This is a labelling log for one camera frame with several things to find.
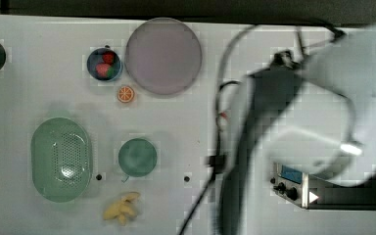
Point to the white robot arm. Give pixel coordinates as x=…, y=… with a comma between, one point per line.
x=318, y=118

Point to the green perforated oval basket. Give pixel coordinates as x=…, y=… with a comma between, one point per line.
x=61, y=159

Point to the black toaster oven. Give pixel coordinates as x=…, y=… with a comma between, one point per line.
x=311, y=193

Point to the red strawberry toy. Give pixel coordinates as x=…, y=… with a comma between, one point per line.
x=105, y=69

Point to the orange slice toy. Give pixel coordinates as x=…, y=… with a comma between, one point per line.
x=125, y=94

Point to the yellow banana peel toy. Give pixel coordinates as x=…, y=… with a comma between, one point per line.
x=123, y=209

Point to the small blue bowl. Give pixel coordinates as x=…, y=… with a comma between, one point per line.
x=96, y=57

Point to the teal green cup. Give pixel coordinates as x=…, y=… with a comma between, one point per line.
x=137, y=158

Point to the large lilac plate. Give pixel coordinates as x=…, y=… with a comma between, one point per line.
x=164, y=56

